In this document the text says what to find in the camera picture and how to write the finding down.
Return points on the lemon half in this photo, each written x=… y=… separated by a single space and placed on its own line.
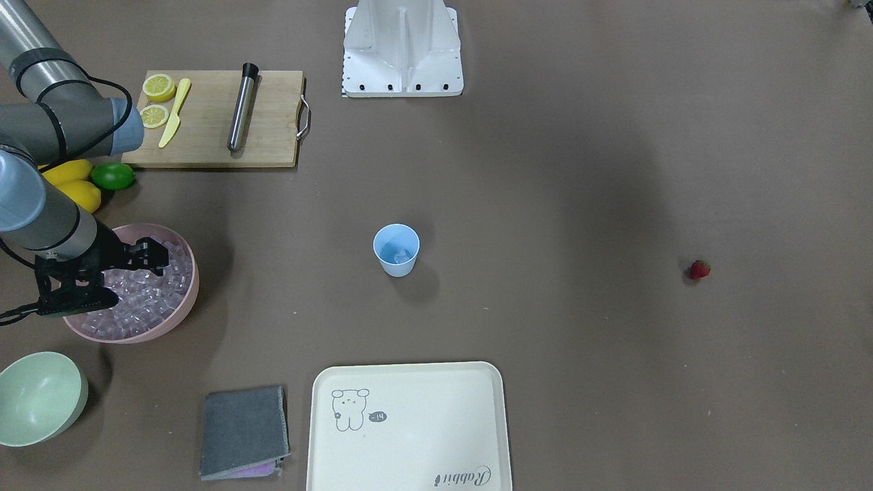
x=159 y=88
x=154 y=116

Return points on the grey folded cloth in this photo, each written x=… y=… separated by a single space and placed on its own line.
x=245 y=434

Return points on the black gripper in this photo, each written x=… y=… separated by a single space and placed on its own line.
x=111 y=254

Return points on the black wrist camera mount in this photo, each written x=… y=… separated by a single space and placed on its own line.
x=71 y=287

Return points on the steel muddler black tip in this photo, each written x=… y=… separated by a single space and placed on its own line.
x=243 y=108

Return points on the whole lemon far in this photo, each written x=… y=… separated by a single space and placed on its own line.
x=75 y=170

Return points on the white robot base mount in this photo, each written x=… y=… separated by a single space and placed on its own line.
x=401 y=49

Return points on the lemon half upper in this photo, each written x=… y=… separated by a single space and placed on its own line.
x=159 y=88

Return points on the lemon half lower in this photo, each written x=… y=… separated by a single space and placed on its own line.
x=154 y=116

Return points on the green lime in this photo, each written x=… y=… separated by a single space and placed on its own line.
x=113 y=176

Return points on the yellow plastic knife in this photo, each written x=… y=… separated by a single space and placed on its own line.
x=174 y=118

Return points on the whole lemon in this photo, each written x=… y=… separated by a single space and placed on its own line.
x=85 y=194
x=75 y=170

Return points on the pink bowl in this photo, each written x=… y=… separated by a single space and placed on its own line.
x=157 y=300

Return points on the red strawberry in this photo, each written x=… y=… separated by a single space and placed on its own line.
x=698 y=269

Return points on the cream serving tray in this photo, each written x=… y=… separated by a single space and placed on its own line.
x=413 y=426

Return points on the whole lemon near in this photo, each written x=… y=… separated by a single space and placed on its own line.
x=85 y=194

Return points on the light blue cup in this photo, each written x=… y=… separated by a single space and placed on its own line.
x=390 y=238

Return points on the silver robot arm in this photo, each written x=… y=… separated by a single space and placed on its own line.
x=64 y=118

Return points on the clear ice cubes pile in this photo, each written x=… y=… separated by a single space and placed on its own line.
x=146 y=300

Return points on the mint green bowl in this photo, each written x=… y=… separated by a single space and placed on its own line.
x=42 y=394

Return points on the wooden cutting board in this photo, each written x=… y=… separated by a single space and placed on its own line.
x=270 y=140

